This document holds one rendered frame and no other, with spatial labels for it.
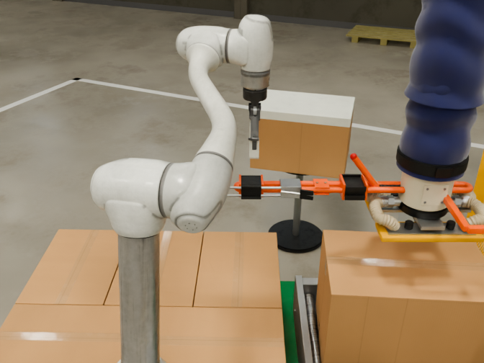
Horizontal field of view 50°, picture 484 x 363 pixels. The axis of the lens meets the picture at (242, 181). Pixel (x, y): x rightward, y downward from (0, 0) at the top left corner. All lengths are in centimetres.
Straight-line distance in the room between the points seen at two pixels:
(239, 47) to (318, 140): 170
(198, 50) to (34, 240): 269
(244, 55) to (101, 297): 139
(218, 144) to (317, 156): 201
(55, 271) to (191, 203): 164
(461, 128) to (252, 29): 70
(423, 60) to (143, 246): 96
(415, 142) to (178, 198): 85
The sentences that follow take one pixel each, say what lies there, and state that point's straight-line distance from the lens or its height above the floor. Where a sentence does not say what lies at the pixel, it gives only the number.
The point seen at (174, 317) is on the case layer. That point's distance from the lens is 233.
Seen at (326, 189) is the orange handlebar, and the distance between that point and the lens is 177.
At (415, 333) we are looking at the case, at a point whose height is 79.
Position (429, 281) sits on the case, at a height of 95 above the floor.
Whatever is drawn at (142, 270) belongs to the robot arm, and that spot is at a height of 135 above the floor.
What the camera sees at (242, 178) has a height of 129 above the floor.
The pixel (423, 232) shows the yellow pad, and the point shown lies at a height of 117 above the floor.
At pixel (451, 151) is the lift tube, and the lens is 172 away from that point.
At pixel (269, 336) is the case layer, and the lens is 224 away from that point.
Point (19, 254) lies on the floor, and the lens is 387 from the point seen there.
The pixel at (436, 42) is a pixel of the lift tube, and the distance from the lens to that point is 161.
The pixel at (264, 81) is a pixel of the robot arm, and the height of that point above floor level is 166.
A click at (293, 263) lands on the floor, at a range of 351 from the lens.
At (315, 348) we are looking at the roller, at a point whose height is 55.
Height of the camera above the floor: 213
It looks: 28 degrees down
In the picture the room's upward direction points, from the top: straight up
